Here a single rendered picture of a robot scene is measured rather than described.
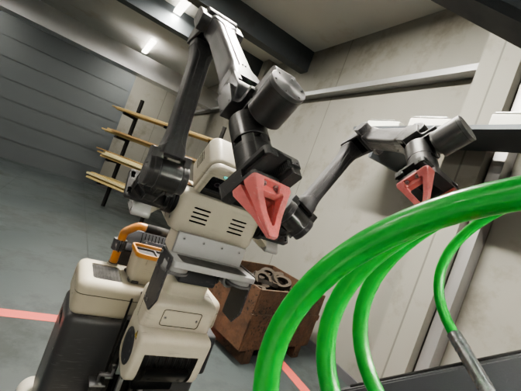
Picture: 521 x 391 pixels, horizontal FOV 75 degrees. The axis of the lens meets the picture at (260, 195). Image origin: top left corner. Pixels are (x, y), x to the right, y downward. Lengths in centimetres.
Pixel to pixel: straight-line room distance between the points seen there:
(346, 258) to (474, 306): 272
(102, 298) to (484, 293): 240
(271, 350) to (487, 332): 267
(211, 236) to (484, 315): 220
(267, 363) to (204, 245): 82
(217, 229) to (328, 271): 86
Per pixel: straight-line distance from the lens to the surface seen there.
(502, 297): 282
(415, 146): 76
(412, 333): 287
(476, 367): 53
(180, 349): 110
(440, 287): 56
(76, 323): 134
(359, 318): 34
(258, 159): 43
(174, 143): 85
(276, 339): 19
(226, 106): 53
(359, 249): 17
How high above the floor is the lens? 127
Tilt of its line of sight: level
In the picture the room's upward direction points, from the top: 21 degrees clockwise
